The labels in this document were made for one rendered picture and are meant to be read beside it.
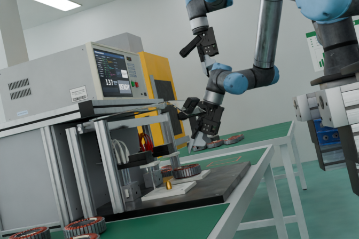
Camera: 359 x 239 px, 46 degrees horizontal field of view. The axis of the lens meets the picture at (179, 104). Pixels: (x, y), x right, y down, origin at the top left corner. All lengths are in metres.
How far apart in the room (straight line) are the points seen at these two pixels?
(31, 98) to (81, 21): 6.24
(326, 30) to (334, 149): 0.41
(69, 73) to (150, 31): 5.75
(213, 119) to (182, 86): 5.34
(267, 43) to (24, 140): 0.86
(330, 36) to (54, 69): 0.95
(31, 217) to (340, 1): 1.08
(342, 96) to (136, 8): 6.47
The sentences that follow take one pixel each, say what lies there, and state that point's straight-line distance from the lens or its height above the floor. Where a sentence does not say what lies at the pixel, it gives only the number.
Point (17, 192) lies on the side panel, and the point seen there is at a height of 0.89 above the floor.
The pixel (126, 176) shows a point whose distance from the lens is 1.49.
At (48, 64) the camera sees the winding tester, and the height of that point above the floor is 1.28.
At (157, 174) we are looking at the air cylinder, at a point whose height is 0.81.
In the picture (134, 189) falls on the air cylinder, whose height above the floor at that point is 0.80.
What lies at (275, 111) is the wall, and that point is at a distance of 6.68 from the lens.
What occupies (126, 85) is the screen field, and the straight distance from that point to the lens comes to 1.62.
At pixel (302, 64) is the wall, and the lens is 6.68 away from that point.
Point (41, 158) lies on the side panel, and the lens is 1.39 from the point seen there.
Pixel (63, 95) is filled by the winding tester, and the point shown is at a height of 1.17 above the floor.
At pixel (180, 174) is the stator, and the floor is 0.80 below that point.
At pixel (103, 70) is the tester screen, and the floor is 1.22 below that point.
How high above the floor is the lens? 0.99
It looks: 3 degrees up
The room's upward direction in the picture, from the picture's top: 13 degrees counter-clockwise
